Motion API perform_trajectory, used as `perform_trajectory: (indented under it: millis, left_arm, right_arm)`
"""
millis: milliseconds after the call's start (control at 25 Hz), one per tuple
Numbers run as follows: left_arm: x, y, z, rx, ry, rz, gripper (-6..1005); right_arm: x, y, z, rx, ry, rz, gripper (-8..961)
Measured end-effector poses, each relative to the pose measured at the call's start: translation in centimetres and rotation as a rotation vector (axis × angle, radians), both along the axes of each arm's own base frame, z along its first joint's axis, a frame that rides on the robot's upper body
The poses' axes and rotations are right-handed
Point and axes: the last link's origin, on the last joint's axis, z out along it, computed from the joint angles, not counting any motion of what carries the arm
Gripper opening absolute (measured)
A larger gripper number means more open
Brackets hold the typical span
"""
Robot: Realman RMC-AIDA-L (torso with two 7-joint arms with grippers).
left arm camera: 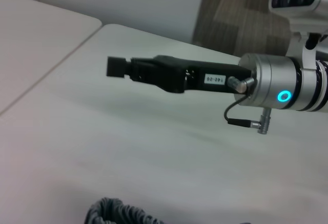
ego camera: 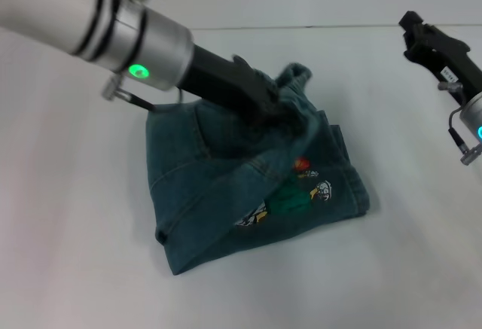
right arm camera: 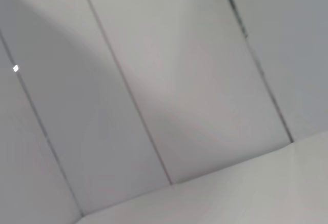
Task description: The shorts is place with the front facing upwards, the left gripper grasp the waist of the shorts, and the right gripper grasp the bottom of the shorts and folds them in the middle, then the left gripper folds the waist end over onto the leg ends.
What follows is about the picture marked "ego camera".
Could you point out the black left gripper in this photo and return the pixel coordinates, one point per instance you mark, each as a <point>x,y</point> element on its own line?
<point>222,80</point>

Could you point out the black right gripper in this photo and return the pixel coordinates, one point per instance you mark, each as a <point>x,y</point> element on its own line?
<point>452,61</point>

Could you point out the blue denim shorts basketball print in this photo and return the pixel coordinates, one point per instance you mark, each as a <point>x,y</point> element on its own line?
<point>226,208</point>

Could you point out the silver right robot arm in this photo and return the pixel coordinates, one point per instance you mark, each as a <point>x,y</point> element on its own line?
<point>474,118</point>

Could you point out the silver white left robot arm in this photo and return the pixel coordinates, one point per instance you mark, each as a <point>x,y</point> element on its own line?
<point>56,13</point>

